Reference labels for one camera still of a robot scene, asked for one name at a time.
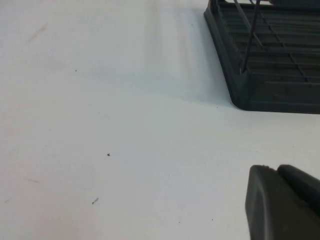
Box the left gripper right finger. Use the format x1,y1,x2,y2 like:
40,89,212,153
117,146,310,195
276,164,320,218

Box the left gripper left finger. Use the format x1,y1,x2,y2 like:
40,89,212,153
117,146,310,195
244,164,320,240

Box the black plastic drip tray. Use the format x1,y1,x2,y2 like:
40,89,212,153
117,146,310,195
203,0,320,115

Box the black wire dish rack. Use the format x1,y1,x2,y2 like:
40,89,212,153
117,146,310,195
212,0,310,83

